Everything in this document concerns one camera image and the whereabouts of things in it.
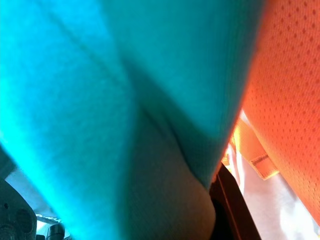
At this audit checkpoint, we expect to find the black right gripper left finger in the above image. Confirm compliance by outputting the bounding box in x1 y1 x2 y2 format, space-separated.
0 177 38 240

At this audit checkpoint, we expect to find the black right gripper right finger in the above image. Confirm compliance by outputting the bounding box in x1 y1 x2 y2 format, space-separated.
209 162 261 240

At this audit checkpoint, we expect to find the turquoise fleece cloth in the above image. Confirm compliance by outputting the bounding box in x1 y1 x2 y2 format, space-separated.
0 0 320 240

